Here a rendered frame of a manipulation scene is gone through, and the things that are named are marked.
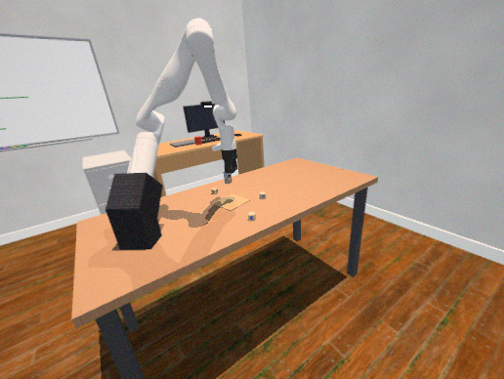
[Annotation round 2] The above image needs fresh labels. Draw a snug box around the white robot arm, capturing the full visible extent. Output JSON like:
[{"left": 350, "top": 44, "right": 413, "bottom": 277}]
[{"left": 127, "top": 19, "right": 236, "bottom": 177}]

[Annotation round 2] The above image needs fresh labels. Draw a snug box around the tan flat mat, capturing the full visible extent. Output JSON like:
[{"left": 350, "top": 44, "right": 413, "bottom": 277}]
[{"left": 213, "top": 194, "right": 250, "bottom": 211}]

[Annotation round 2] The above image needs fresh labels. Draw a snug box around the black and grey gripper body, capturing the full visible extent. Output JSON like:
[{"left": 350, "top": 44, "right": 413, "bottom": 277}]
[{"left": 212, "top": 139, "right": 237, "bottom": 173}]

